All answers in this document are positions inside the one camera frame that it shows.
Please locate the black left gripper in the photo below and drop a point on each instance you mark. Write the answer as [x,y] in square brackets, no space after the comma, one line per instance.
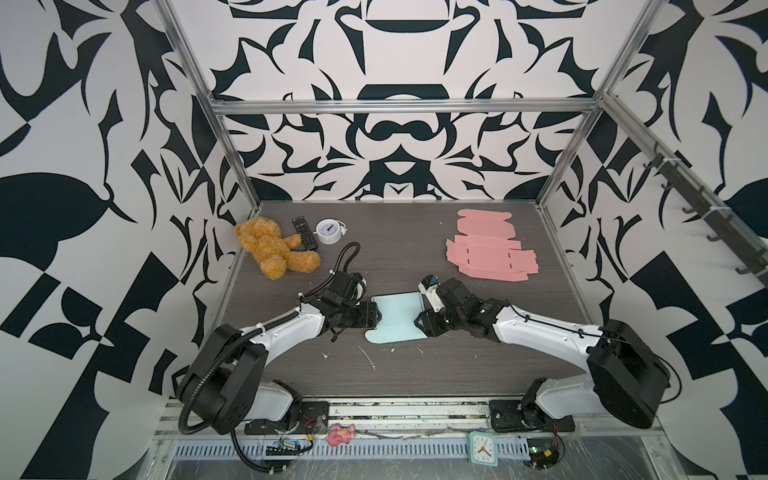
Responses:
[367,315]

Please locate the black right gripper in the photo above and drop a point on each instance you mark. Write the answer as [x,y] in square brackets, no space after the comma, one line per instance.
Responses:
[429,326]

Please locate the light blue paper box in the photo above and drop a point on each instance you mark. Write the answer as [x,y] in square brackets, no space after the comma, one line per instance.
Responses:
[398,315]

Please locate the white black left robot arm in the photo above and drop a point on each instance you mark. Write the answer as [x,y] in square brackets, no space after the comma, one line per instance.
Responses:
[224,383]

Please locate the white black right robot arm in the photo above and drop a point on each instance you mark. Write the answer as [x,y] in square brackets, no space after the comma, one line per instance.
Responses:
[620,375]

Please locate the pink flat paper boxes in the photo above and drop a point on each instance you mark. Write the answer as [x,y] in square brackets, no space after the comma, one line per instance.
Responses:
[486,247]

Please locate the white round alarm clock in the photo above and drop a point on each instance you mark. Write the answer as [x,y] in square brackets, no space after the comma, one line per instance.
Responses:
[330,231]

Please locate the black remote control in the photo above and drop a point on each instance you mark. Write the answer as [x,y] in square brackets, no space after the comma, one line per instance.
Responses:
[306,234]

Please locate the brown teddy bear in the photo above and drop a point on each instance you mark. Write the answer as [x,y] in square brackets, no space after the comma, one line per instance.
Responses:
[274,253]

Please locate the pink small toy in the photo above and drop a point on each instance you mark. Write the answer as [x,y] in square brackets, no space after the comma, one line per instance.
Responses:
[340,435]

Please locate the green square clock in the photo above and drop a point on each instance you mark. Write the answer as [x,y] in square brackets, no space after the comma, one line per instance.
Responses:
[482,449]

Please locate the small electronics board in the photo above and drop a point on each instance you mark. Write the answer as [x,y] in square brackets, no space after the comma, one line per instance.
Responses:
[544,453]

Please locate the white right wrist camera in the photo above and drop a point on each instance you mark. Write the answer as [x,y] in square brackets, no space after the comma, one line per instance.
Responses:
[428,287]

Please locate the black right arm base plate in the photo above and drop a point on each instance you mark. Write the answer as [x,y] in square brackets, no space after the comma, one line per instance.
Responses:
[513,416]

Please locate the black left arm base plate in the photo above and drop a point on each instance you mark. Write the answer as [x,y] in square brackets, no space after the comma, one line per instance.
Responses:
[308,417]

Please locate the white slotted cable duct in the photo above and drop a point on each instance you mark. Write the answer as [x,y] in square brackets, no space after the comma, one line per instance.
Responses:
[513,449]

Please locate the black wall hook rail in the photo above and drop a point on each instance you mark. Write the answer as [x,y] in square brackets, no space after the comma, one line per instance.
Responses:
[702,203]

